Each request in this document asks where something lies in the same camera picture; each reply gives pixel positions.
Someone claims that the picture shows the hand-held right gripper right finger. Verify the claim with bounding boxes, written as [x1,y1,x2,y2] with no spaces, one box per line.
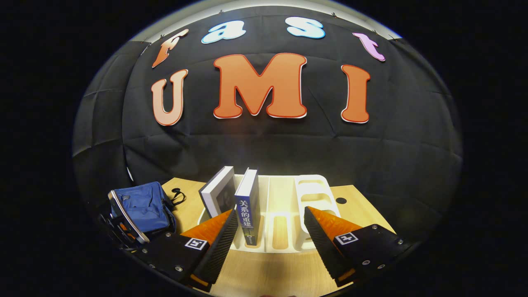
[303,205,413,288]

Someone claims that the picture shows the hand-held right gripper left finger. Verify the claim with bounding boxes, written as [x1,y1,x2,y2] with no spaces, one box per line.
[138,208,240,292]

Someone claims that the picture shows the blue schoolbag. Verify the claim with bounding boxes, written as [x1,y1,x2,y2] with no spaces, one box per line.
[109,181,187,240]

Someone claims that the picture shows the blue cover book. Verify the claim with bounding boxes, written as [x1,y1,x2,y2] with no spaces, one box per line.
[234,167,261,247]

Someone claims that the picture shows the grey portrait cover book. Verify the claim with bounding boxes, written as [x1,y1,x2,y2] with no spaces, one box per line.
[199,166,236,219]

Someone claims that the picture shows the white bookshelf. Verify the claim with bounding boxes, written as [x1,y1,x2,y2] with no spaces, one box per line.
[197,174,343,254]

